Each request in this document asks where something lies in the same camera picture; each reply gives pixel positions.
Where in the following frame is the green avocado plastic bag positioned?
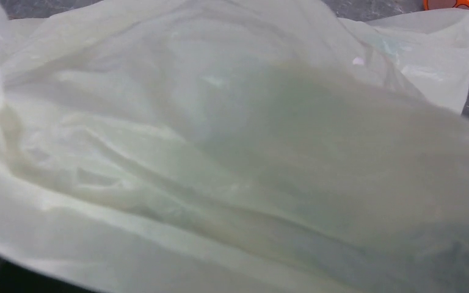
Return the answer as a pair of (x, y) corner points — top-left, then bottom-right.
(0, 1), (469, 292)

